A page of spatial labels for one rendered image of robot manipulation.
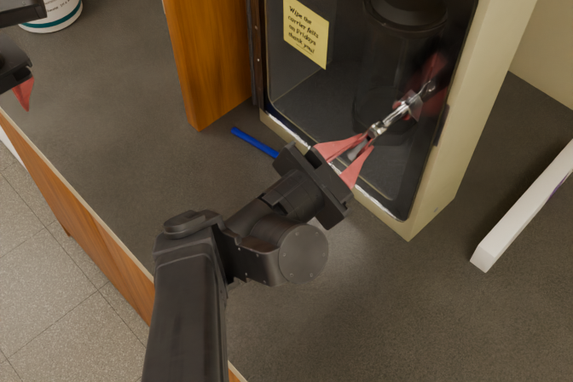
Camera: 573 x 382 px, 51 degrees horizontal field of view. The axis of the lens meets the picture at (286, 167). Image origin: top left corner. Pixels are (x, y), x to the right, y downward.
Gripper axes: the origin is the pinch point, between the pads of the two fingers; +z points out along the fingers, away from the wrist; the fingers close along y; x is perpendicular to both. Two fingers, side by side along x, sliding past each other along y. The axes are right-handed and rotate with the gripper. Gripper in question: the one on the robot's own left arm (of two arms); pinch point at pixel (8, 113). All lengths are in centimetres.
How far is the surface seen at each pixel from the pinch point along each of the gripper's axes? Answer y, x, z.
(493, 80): 40, -46, -12
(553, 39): 75, -40, 8
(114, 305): 2, 24, 110
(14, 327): -23, 38, 110
